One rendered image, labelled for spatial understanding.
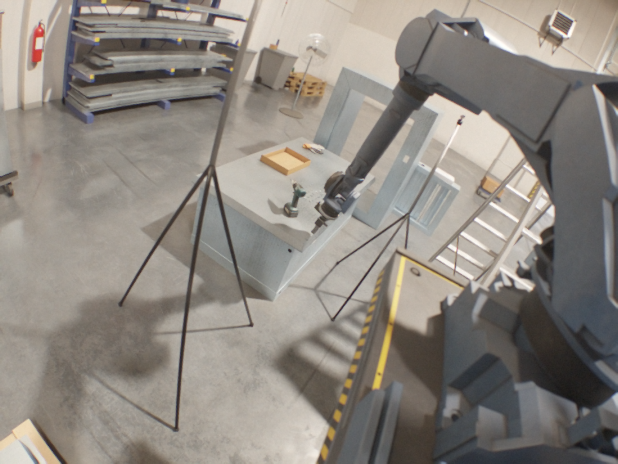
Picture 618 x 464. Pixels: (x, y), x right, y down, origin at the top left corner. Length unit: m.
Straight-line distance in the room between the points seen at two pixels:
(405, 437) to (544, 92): 0.72
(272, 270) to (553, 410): 2.12
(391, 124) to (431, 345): 1.15
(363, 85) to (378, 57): 8.21
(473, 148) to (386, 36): 4.77
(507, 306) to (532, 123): 0.42
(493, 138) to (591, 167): 10.91
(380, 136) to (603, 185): 1.34
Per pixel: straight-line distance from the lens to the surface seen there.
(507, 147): 11.47
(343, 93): 3.90
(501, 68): 0.89
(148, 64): 5.42
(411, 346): 0.78
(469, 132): 11.43
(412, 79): 1.49
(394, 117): 1.66
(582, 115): 0.58
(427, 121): 3.64
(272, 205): 2.41
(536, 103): 0.76
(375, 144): 1.75
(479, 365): 0.70
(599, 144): 0.55
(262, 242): 2.37
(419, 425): 0.69
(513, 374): 0.69
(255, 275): 2.57
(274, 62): 8.58
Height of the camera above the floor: 1.91
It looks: 33 degrees down
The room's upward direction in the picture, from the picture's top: 24 degrees clockwise
